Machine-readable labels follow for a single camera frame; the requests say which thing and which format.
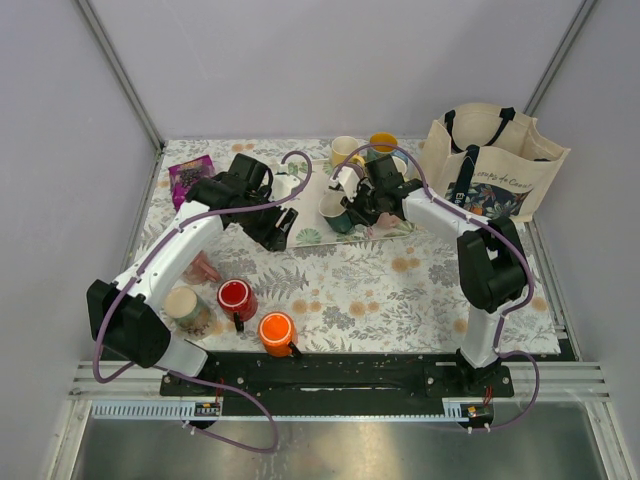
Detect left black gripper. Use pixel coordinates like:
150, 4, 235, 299
235, 187, 298, 252

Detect pink faceted mug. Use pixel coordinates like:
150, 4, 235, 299
368, 213, 402, 236

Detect dark green mug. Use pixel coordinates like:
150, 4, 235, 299
318, 191, 354, 234

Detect yellow mug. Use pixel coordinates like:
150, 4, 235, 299
329, 136, 360, 168

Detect blue floral mug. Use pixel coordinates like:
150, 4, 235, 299
365, 132, 408, 175

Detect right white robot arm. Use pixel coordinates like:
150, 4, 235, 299
329, 155, 535, 396

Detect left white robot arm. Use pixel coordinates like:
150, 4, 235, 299
87, 154, 309, 395

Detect red mug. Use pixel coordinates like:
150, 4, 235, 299
216, 279, 258, 333

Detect pink patterned mug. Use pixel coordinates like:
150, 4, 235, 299
182, 251, 221, 285

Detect orange mug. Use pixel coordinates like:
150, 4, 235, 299
258, 312, 302, 358

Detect cream floral mug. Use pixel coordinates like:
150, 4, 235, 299
163, 286, 217, 340

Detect leaf print tray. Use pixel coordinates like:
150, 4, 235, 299
284, 159, 415, 249

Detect floral tablecloth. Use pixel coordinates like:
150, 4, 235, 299
136, 139, 561, 357

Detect purple snack box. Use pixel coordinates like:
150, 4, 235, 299
169, 155, 215, 211

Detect beige canvas tote bag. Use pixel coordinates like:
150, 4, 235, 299
418, 103, 570, 222

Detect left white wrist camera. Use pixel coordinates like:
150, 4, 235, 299
269, 172, 301, 201

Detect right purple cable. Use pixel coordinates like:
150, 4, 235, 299
332, 143, 541, 435

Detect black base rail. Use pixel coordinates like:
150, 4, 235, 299
159, 352, 514, 414

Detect white cable duct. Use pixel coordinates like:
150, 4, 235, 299
91, 400, 494, 425

